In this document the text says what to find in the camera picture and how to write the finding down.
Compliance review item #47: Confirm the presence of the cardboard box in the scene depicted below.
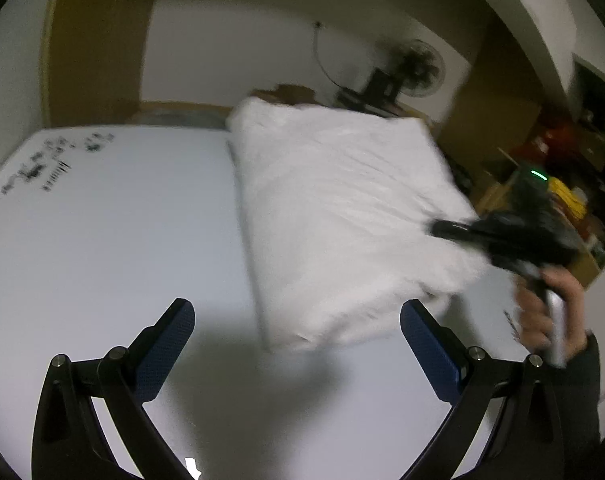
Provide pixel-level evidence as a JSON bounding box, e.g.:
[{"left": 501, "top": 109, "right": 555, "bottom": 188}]
[{"left": 250, "top": 84, "right": 319, "bottom": 106}]

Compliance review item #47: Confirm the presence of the black wall cable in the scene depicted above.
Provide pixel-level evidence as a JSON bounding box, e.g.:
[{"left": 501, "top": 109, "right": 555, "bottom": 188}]
[{"left": 311, "top": 20, "right": 353, "bottom": 91}]

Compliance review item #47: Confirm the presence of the person right forearm dark sleeve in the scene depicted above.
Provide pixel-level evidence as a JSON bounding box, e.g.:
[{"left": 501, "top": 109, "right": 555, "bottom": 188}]
[{"left": 488, "top": 333, "right": 602, "bottom": 479}]

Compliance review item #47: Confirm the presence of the wooden wardrobe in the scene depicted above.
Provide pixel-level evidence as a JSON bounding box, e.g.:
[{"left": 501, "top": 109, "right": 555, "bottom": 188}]
[{"left": 41, "top": 0, "right": 155, "bottom": 128}]

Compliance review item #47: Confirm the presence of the white puffer jacket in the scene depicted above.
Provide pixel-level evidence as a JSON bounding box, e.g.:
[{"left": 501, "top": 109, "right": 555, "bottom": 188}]
[{"left": 228, "top": 96, "right": 488, "bottom": 352}]

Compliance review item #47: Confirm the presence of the person right hand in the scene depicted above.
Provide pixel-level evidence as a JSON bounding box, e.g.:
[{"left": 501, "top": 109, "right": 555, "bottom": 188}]
[{"left": 514, "top": 266, "right": 587, "bottom": 361}]

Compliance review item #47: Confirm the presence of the black standing fan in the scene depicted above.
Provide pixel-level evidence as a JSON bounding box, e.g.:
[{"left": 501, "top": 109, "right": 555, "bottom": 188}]
[{"left": 363, "top": 39, "right": 445, "bottom": 103}]

